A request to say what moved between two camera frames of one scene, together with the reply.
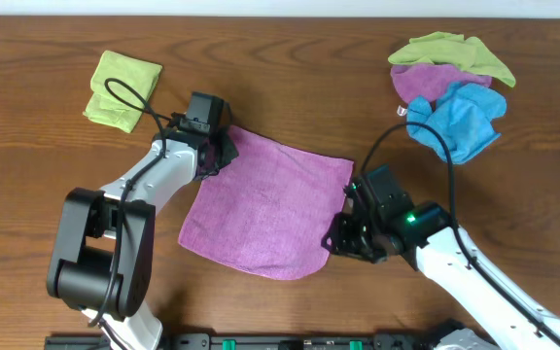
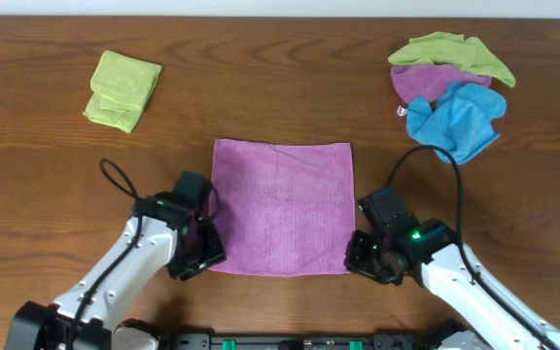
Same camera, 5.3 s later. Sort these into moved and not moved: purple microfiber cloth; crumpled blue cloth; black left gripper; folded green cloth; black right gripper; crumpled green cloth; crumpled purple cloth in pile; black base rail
Moved: purple microfiber cloth; black right gripper; black left gripper
Not moved: crumpled green cloth; folded green cloth; crumpled blue cloth; crumpled purple cloth in pile; black base rail
